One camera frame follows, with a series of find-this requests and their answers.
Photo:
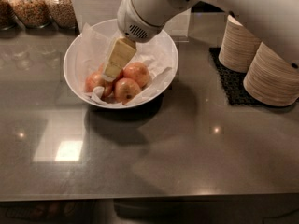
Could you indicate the cereal glass jar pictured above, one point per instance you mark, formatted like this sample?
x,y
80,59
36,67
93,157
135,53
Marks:
x,y
62,13
32,13
6,15

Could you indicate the middle cereal glass jar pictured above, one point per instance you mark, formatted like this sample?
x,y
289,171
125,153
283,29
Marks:
x,y
32,13

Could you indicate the stack paper bowls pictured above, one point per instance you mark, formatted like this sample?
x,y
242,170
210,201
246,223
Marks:
x,y
238,46
271,80

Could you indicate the white crumpled paper liner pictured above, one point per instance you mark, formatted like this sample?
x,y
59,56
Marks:
x,y
155,62

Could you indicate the left clear sign holder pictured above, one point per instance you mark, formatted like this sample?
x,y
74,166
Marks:
x,y
95,11

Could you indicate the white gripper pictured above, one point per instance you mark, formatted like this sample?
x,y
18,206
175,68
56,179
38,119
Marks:
x,y
133,20

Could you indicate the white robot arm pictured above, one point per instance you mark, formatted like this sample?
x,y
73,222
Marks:
x,y
275,22

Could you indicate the black mesh mat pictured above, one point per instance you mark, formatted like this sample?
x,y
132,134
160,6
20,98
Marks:
x,y
232,83

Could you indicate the white bowl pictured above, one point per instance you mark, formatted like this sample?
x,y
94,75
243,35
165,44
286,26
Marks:
x,y
73,66

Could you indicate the front stack paper bowls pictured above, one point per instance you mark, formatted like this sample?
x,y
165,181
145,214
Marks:
x,y
271,80

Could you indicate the left cereal glass jar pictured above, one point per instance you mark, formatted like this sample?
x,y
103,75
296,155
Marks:
x,y
6,15

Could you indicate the right cereal glass jar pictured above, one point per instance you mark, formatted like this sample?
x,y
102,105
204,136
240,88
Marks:
x,y
62,13

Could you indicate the back stack paper bowls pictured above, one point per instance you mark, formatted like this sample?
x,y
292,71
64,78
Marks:
x,y
238,46

